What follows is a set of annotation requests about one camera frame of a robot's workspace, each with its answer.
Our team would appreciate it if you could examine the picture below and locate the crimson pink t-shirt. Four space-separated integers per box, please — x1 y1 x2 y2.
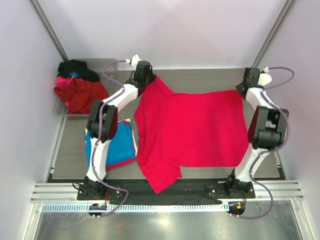
134 78 249 194

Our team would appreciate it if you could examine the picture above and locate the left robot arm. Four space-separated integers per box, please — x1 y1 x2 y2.
78 55 156 200

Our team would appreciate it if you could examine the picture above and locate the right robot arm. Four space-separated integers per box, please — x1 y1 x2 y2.
224 67 289 198

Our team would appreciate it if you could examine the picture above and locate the grey plastic bin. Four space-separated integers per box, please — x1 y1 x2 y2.
53 58 118 117

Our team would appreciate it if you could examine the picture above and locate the dark red t-shirt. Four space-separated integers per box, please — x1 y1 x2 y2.
67 78 109 115

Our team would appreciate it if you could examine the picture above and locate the black t-shirt with blue print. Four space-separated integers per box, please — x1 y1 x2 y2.
57 59 100 83

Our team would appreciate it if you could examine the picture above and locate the folded blue t-shirt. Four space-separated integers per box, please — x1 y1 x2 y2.
84 120 137 169

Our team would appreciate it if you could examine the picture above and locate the pink t-shirt in bin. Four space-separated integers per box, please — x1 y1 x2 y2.
54 76 76 107

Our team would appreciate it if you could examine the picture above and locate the folded pink t-shirt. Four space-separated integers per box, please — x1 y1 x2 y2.
84 120 139 171

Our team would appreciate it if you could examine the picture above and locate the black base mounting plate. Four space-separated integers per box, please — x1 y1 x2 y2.
76 177 256 205

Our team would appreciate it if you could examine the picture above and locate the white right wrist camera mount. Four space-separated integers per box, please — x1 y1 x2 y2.
257 67 272 87

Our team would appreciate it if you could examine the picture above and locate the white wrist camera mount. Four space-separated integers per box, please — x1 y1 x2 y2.
125 54 141 69
257 67 272 87

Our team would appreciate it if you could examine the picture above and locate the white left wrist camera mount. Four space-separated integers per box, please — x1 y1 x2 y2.
125 54 141 69

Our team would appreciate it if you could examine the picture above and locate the right aluminium frame post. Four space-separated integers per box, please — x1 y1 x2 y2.
251 0 297 68

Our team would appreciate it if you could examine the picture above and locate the aluminium frame post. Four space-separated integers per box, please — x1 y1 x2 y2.
251 0 297 68
28 0 69 62

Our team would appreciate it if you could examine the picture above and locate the aluminium front rail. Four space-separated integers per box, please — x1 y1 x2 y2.
29 180 304 203

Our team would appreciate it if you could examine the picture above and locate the left aluminium frame post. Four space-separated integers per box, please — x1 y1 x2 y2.
28 0 69 62

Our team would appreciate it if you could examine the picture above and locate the slotted white cable duct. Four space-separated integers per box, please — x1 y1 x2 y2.
42 202 229 214

